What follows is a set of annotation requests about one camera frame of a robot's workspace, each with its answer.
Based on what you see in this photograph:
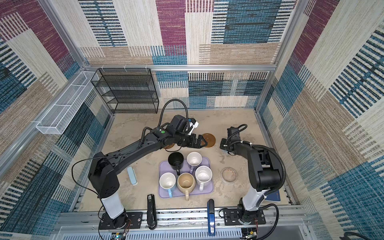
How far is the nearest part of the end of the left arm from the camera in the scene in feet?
2.29

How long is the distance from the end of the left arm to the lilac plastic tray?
179 millimetres

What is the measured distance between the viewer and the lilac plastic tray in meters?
0.76
